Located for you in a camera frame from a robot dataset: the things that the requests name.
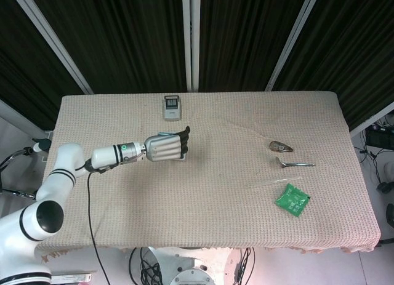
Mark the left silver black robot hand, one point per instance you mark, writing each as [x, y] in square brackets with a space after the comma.
[163, 148]

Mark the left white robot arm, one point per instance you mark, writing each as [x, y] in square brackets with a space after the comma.
[107, 154]

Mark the white digital timer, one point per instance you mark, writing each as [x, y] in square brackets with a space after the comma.
[171, 112]

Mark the beige waffle tablecloth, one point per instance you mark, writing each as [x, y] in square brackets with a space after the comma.
[231, 205]

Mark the clear plastic straw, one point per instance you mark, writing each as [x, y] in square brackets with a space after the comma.
[277, 181]

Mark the black curtain panel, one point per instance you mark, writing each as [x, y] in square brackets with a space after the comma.
[348, 51]
[123, 35]
[246, 35]
[27, 69]

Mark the bent metal spoon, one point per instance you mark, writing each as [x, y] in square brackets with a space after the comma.
[281, 162]

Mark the metal cart with black grip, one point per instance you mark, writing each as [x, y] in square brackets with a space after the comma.
[41, 143]

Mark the green snack packet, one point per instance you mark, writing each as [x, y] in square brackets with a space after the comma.
[291, 200]

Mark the white frame post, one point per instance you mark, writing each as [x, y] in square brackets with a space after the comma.
[52, 42]
[292, 38]
[191, 38]

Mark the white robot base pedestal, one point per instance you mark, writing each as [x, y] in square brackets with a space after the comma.
[184, 262]

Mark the white frame beam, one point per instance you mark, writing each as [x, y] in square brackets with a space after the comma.
[21, 115]
[372, 118]

